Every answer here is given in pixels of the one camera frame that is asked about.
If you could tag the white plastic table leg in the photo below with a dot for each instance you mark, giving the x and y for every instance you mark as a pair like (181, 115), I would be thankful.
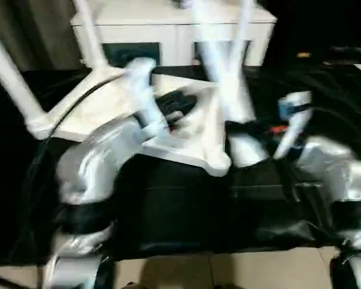
(90, 36)
(245, 24)
(9, 69)
(240, 99)

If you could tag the white plastic table top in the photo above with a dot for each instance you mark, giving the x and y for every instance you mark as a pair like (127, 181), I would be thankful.
(114, 102)

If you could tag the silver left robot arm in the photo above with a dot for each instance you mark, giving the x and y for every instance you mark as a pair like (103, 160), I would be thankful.
(87, 168)

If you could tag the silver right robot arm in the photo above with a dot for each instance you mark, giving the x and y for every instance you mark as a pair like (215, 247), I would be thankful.
(325, 168)

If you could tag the white cabinet with glass doors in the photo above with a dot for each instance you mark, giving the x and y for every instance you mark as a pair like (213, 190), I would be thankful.
(138, 27)

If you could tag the small yellow label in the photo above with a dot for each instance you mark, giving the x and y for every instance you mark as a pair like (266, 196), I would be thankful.
(304, 54)

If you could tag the black mat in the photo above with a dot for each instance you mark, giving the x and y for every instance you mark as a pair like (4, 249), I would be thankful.
(183, 210)

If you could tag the black horizontal bar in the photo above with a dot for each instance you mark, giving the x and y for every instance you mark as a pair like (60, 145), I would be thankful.
(352, 50)

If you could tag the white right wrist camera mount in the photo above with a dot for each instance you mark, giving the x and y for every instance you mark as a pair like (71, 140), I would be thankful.
(291, 132)

